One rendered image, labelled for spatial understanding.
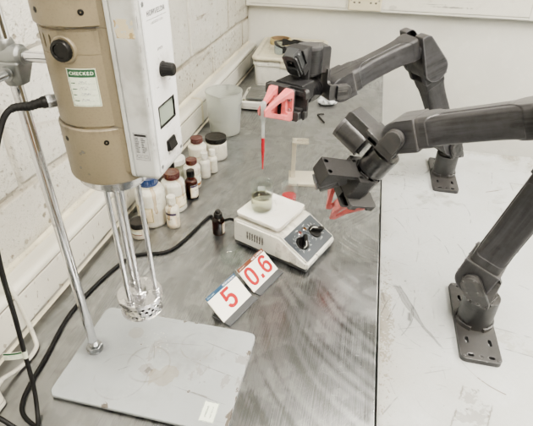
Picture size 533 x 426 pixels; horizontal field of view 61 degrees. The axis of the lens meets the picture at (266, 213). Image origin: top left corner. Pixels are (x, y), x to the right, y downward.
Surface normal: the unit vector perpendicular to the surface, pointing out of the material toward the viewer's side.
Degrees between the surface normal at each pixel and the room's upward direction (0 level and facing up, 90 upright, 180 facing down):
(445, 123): 85
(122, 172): 90
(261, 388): 0
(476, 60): 90
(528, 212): 92
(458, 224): 0
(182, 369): 0
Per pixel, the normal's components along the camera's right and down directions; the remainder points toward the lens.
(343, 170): 0.41, -0.56
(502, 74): -0.22, 0.54
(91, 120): 0.09, 0.56
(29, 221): 0.98, 0.13
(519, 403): 0.01, -0.83
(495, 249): -0.63, 0.29
